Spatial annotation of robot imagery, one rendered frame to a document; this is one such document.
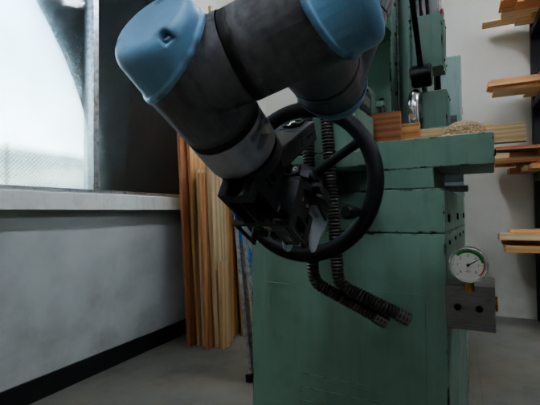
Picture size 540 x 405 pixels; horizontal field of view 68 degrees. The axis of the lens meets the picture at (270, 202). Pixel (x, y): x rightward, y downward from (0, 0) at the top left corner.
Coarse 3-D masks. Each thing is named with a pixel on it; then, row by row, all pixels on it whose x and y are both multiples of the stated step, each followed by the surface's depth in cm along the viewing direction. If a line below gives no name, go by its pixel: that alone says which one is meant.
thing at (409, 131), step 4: (404, 124) 93; (408, 124) 93; (412, 124) 92; (416, 124) 92; (404, 128) 93; (408, 128) 93; (412, 128) 92; (416, 128) 92; (404, 132) 93; (408, 132) 93; (412, 132) 92; (416, 132) 92; (404, 136) 93; (408, 136) 93; (412, 136) 92; (416, 136) 92
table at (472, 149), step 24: (384, 144) 83; (408, 144) 81; (432, 144) 79; (456, 144) 77; (480, 144) 75; (336, 168) 79; (360, 168) 79; (384, 168) 83; (408, 168) 81; (456, 168) 81; (480, 168) 82
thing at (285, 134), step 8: (296, 120) 51; (304, 120) 50; (280, 128) 51; (288, 128) 50; (296, 128) 49; (304, 128) 48; (312, 128) 50; (280, 136) 47; (288, 136) 46; (296, 136) 46; (304, 136) 48; (312, 136) 50; (288, 144) 44; (296, 144) 46; (304, 144) 48; (288, 152) 45; (296, 152) 46; (280, 160) 43; (288, 160) 45; (280, 168) 43
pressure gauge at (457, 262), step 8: (464, 248) 70; (472, 248) 69; (456, 256) 71; (464, 256) 70; (472, 256) 69; (480, 256) 69; (448, 264) 71; (456, 264) 71; (464, 264) 70; (472, 264) 69; (480, 264) 69; (488, 264) 68; (456, 272) 71; (464, 272) 70; (472, 272) 69; (480, 272) 69; (464, 280) 70; (472, 280) 69; (464, 288) 72; (472, 288) 71
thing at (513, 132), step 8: (488, 128) 88; (496, 128) 87; (504, 128) 86; (512, 128) 86; (520, 128) 85; (424, 136) 94; (432, 136) 93; (496, 136) 87; (504, 136) 86; (512, 136) 86; (520, 136) 85; (496, 144) 88
